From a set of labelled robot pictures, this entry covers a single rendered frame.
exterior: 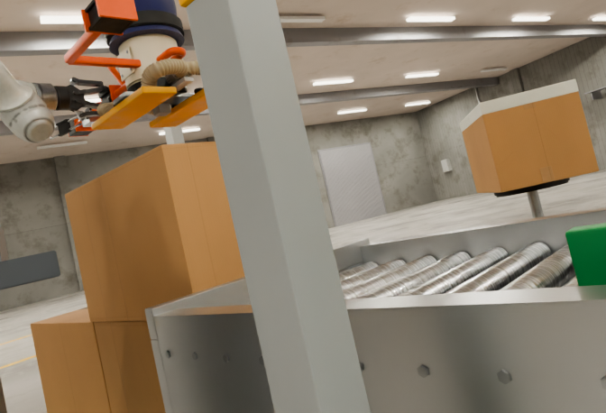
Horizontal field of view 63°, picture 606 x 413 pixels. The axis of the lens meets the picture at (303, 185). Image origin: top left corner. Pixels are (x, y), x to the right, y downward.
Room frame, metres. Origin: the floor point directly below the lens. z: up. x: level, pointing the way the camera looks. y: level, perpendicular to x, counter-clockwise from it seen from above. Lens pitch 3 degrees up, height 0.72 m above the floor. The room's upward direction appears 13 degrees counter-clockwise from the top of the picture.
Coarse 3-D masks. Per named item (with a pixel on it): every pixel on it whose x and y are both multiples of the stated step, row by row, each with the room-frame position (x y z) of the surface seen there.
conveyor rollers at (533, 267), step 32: (448, 256) 1.16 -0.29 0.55; (480, 256) 1.06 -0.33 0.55; (512, 256) 0.97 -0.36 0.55; (544, 256) 1.03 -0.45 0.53; (352, 288) 1.03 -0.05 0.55; (384, 288) 0.96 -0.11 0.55; (416, 288) 0.88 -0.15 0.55; (448, 288) 0.92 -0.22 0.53; (480, 288) 0.82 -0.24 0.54; (512, 288) 0.73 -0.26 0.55; (544, 288) 0.77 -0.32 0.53
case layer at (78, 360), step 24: (72, 312) 1.99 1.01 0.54; (48, 336) 1.81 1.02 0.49; (72, 336) 1.64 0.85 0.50; (96, 336) 1.51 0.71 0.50; (120, 336) 1.40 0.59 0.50; (144, 336) 1.30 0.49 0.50; (48, 360) 1.84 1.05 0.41; (72, 360) 1.67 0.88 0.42; (96, 360) 1.53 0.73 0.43; (120, 360) 1.42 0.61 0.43; (144, 360) 1.32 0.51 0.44; (48, 384) 1.88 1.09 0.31; (72, 384) 1.70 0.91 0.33; (96, 384) 1.56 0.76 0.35; (120, 384) 1.44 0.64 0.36; (144, 384) 1.34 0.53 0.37; (48, 408) 1.91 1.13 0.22; (72, 408) 1.73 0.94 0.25; (96, 408) 1.59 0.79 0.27; (120, 408) 1.47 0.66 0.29; (144, 408) 1.36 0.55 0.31
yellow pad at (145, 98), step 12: (132, 96) 1.27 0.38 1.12; (144, 96) 1.26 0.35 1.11; (156, 96) 1.29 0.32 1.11; (168, 96) 1.31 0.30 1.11; (120, 108) 1.33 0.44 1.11; (132, 108) 1.34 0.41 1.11; (144, 108) 1.37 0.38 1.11; (96, 120) 1.44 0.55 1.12; (108, 120) 1.40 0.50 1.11; (120, 120) 1.43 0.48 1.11; (132, 120) 1.46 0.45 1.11
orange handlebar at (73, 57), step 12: (84, 36) 1.13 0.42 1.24; (96, 36) 1.12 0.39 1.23; (72, 48) 1.19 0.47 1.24; (84, 48) 1.17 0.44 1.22; (180, 48) 1.34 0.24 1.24; (72, 60) 1.22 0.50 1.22; (84, 60) 1.26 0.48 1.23; (96, 60) 1.28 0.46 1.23; (108, 60) 1.30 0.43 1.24; (120, 60) 1.33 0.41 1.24; (132, 60) 1.35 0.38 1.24
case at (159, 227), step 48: (192, 144) 1.17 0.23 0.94; (96, 192) 1.36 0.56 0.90; (144, 192) 1.19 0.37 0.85; (192, 192) 1.15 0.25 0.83; (96, 240) 1.41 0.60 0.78; (144, 240) 1.22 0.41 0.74; (192, 240) 1.13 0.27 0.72; (96, 288) 1.45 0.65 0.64; (144, 288) 1.25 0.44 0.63; (192, 288) 1.11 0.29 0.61
